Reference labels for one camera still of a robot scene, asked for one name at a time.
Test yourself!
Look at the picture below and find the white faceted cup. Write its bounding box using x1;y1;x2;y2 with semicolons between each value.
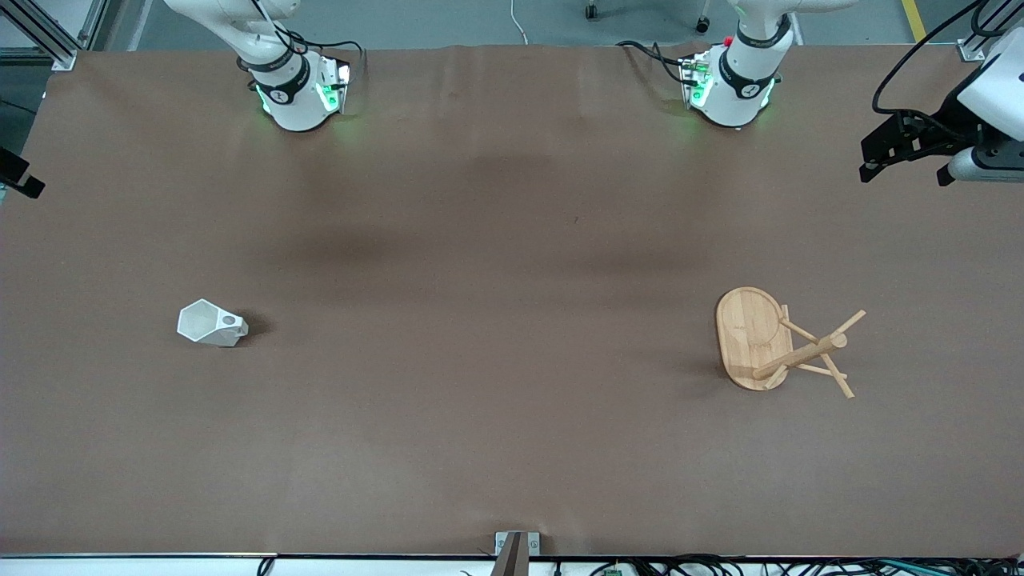
177;298;250;348

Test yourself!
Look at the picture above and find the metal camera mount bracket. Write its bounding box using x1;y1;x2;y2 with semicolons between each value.
494;531;541;576

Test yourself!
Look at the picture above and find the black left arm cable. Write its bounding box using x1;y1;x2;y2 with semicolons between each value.
872;0;993;121

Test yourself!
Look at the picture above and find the aluminium frame post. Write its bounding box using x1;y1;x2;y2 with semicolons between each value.
956;0;1024;63
0;0;109;71

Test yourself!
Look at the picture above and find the black base cable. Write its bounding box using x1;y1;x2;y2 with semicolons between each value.
276;28;366;81
616;40;690;86

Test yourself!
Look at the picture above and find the brown table cover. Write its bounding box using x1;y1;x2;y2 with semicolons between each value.
0;44;1024;558

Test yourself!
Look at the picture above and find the wooden cup rack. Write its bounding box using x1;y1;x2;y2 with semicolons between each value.
714;286;867;399

